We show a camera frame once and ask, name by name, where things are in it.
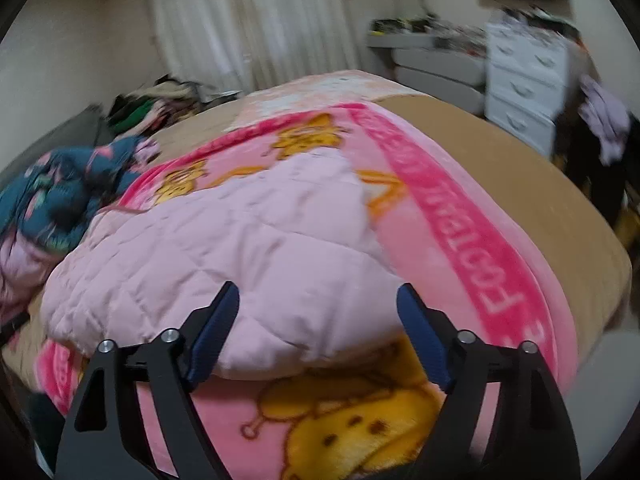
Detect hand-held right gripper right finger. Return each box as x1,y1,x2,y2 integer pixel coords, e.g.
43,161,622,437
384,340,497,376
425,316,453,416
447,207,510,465
396,282,583,480

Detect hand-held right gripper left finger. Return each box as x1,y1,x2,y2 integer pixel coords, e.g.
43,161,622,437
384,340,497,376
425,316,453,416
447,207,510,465
55,281,241,480

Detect pink quilted jacket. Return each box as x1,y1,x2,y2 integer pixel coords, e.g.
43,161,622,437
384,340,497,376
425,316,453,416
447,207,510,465
40,152,406,381

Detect dark hanging clothes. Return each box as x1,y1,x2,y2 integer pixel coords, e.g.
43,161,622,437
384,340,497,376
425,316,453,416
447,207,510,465
550,35,640,241

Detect pile of clothes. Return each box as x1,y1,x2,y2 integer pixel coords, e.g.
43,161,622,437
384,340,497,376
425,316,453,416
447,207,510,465
105,74,246,136

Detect pink printed blanket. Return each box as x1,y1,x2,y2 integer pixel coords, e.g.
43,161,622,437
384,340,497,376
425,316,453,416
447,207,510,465
35,102,581,480

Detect small pink garment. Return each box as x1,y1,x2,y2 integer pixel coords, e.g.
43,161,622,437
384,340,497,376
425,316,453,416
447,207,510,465
134,139,162,167

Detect bed with tan sheet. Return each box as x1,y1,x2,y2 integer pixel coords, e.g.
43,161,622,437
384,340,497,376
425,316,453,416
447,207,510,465
0,70,633,396

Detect blue floral quilt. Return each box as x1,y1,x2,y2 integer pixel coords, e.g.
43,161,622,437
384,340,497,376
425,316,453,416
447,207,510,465
0,135,161,311

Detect grey upholstered headboard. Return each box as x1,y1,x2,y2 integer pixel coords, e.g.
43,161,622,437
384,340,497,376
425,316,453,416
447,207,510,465
0,105,116,176

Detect pale pink patterned blanket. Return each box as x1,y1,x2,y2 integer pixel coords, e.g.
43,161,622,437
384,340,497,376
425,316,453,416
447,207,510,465
235,70,396,121

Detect white drawer unit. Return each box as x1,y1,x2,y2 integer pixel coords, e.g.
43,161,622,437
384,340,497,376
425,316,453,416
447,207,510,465
484,10,576,148

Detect purple cloth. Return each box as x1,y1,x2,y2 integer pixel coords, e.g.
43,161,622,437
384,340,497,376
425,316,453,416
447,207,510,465
580,75,633,163

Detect clutter of small shelf things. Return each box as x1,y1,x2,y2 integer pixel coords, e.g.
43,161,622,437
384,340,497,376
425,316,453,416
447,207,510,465
372,12,488,51

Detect white curtain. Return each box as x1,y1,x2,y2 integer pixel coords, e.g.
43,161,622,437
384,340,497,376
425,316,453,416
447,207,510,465
147,0,361,93

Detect grey wall shelf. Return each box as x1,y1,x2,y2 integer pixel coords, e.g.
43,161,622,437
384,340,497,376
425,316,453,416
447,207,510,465
367,17,488,113

